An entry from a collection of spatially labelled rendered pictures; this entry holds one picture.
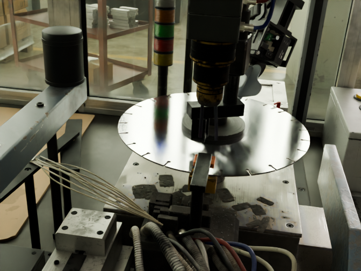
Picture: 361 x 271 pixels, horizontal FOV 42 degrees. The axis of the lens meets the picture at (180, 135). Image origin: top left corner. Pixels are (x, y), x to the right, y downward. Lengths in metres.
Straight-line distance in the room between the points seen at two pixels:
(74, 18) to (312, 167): 0.72
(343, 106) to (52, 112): 0.71
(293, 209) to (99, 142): 0.57
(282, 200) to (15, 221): 0.49
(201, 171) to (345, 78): 0.72
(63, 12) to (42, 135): 0.72
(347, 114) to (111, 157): 0.55
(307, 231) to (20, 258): 0.45
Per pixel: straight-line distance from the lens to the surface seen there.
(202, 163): 0.64
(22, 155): 0.57
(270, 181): 0.87
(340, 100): 1.18
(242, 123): 0.82
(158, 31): 1.04
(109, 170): 1.07
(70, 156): 0.78
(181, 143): 0.75
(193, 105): 0.70
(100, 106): 1.35
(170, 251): 0.57
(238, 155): 0.73
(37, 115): 0.62
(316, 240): 0.80
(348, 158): 1.04
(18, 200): 0.99
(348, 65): 1.26
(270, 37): 0.80
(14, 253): 0.74
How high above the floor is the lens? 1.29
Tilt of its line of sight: 26 degrees down
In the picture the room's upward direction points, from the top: 3 degrees clockwise
